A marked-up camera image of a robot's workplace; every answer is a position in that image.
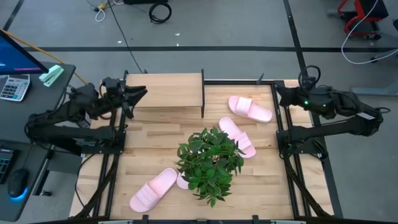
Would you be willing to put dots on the black aluminium rig frame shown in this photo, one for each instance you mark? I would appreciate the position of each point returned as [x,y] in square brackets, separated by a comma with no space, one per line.
[236,82]

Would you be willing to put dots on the black equipment box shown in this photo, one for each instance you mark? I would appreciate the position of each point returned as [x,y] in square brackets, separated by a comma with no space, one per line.
[143,1]

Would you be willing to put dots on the red and black cart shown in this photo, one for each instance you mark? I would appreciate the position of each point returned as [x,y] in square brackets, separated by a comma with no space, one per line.
[373,7]

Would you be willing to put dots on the grey metal stand foot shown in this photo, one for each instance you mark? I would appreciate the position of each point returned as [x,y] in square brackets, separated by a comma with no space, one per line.
[379,90]

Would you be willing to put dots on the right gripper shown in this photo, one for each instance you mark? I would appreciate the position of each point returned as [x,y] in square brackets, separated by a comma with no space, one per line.
[311,99]

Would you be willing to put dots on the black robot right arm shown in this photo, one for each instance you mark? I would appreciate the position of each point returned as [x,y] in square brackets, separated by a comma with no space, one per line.
[335,127]

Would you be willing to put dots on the pink rubber slide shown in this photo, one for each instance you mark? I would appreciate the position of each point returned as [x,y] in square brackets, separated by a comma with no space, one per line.
[161,183]
[258,113]
[230,127]
[182,184]

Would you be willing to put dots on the green artificial plant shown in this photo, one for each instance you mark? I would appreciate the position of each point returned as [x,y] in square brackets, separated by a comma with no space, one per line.
[208,161]

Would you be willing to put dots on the black computer monitor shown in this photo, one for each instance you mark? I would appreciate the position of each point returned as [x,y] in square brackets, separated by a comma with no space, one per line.
[15,59]

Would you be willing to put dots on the wooden shelf with black legs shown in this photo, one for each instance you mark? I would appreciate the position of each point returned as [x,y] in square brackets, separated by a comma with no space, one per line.
[168,90]

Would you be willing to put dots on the grey desk calculator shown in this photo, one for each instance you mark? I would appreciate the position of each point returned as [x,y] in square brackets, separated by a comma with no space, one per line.
[14,88]

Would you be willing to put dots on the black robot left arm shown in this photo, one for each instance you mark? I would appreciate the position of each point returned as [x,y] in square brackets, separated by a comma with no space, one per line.
[71,132]

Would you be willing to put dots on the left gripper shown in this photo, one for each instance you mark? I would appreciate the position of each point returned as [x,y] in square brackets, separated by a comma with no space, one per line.
[113,99]

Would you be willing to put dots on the yellow plug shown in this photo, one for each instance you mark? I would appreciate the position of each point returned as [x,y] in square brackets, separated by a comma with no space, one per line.
[102,6]

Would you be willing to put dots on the mint green stapler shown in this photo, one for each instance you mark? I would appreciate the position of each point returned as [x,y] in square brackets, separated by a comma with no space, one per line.
[51,74]

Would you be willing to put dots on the black office desk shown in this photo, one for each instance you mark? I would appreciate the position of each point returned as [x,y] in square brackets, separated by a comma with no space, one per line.
[37,105]

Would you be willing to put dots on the black computer mouse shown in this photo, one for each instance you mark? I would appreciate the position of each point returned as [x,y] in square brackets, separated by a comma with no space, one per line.
[18,182]

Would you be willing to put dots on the black computer keyboard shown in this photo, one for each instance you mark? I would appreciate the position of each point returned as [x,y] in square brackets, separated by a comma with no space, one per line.
[6,165]

